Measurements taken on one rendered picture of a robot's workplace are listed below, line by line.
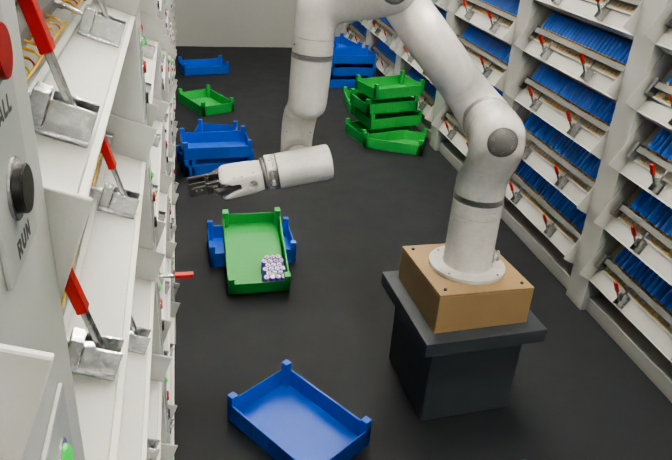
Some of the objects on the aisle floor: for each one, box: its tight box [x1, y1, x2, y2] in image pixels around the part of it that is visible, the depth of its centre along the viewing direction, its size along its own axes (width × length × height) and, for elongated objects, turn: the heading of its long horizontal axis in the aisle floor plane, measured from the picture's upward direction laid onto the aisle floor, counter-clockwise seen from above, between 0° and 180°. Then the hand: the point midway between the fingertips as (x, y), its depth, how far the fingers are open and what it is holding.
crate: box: [207, 217, 296, 267], centre depth 236 cm, size 30×20×8 cm
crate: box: [227, 359, 372, 460], centre depth 160 cm, size 30×20×8 cm
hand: (197, 185), depth 151 cm, fingers open, 3 cm apart
